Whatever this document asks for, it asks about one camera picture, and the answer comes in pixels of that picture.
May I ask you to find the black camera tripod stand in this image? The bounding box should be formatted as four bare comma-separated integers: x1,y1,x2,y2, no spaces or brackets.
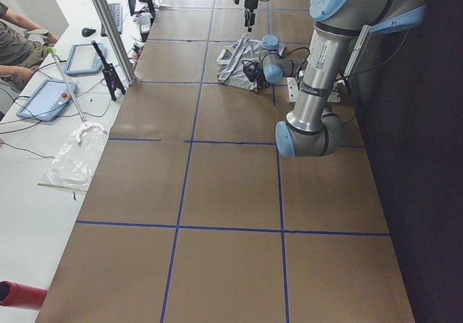
91,41,126,101

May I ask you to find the clear plastic bag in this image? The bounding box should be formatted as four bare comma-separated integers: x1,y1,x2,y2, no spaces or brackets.
40,129,108,189

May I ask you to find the white grabber stick green tip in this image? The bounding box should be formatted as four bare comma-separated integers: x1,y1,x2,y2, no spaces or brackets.
47,46,106,146

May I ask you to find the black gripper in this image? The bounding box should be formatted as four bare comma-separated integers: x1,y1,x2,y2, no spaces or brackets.
234,0,259,32
243,64,269,88

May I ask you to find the black computer mouse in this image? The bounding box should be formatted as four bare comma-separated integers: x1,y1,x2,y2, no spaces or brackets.
81,28,96,38

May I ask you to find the blue teach pendant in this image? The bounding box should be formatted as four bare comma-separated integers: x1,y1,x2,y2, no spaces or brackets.
64,43,103,77
16,79,72,122

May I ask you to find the navy white striped polo shirt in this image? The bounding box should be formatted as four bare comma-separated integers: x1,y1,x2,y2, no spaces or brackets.
216,34,269,92

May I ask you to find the near blue teach pendant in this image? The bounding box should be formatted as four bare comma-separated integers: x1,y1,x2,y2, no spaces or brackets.
16,79,72,122

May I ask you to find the thin wooden stick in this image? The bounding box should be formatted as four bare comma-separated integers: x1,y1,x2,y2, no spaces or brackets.
37,183,88,193

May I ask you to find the aluminium frame post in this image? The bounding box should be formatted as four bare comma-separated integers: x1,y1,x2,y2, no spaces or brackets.
92,0,137,85

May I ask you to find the black keyboard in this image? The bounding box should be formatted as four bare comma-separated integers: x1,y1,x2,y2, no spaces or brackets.
108,3,123,34

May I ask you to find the seated person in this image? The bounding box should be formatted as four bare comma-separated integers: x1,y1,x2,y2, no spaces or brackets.
1,3,59,91

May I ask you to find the far blue teach pendant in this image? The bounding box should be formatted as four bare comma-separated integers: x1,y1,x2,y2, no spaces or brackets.
64,43,103,77

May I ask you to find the red cylinder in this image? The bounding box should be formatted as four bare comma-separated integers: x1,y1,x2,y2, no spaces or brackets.
1,281,48,310

